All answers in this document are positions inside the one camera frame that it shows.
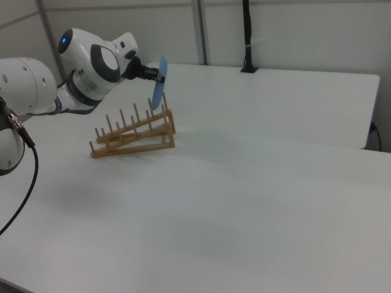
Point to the wooden plate rack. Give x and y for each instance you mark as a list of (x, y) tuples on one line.
[(137, 149)]

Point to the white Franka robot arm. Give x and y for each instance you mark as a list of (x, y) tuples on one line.
[(79, 45)]

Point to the grey partition frame post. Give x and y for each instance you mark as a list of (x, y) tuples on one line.
[(49, 24), (201, 30)]

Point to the black camera pole with tie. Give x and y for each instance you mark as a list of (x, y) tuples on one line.
[(248, 30)]

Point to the white adjoining table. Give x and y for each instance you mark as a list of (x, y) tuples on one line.
[(275, 100)]

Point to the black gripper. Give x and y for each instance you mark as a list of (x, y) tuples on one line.
[(134, 70)]

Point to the blue plastic plate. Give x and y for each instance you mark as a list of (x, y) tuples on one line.
[(157, 94)]

